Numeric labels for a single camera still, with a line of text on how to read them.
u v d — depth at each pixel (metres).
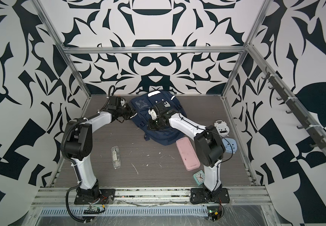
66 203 0.69
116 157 0.87
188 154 0.87
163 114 0.70
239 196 0.76
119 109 0.84
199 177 0.79
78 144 0.52
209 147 0.50
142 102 1.05
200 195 0.75
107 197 0.73
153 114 0.83
